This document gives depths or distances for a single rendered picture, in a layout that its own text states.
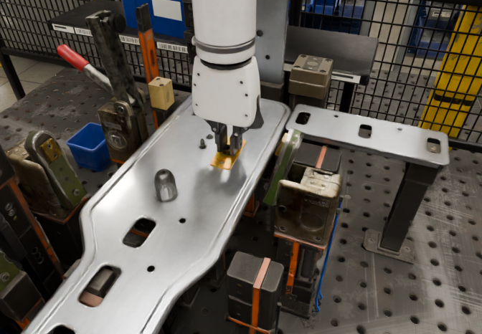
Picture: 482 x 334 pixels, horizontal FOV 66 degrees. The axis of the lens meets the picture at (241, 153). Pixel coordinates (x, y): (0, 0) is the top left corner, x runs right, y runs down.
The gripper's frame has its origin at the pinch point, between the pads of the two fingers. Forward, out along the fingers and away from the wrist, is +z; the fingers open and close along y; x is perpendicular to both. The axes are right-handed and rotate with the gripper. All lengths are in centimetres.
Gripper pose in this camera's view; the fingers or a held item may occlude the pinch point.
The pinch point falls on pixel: (228, 140)
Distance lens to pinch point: 63.3
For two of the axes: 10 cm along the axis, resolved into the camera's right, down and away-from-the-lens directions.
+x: 3.6, -6.0, 7.2
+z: 0.0, 7.7, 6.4
